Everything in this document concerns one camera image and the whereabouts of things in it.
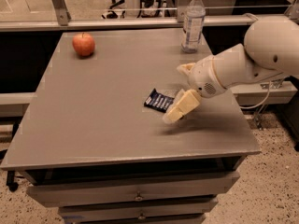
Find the blue rxbar blueberry wrapper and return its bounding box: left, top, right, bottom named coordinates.
left=144, top=89, right=174, bottom=113

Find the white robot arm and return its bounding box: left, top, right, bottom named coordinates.
left=164, top=16, right=299, bottom=124

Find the metal railing frame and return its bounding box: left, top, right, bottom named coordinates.
left=0, top=0, right=298, bottom=31

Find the grey drawer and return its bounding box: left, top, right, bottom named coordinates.
left=27, top=171, right=240, bottom=207
left=59, top=197, right=218, bottom=222

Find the red apple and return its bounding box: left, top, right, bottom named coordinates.
left=72, top=33, right=95, bottom=57

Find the white cable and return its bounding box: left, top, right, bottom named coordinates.
left=239, top=81, right=272, bottom=110

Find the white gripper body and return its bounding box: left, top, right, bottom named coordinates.
left=188, top=55, right=226, bottom=98

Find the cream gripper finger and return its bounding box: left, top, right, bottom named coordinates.
left=177, top=63, right=195, bottom=77
left=163, top=89, right=202, bottom=124

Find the grey upper drawer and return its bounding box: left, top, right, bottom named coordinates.
left=27, top=171, right=240, bottom=207

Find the clear plastic water bottle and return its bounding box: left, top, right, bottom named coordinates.
left=181, top=0, right=206, bottom=53

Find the grey lower drawer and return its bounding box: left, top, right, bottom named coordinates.
left=59, top=197, right=218, bottom=222

